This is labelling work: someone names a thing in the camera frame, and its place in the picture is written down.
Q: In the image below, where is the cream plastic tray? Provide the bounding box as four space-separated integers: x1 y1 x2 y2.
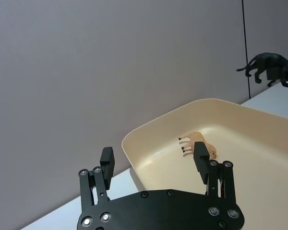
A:
121 98 288 230

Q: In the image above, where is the black toy panther figure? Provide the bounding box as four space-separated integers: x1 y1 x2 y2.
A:
236 52 288 88

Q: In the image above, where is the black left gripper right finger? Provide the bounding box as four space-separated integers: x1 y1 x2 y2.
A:
193 141 237 204

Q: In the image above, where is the tan toy animal figure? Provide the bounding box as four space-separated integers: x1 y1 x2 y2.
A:
177 131 218 160

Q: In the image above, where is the thin black cable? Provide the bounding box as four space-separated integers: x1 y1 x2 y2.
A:
241 0 252 99

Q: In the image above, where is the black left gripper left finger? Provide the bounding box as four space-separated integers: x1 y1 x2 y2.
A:
78 147 116 213

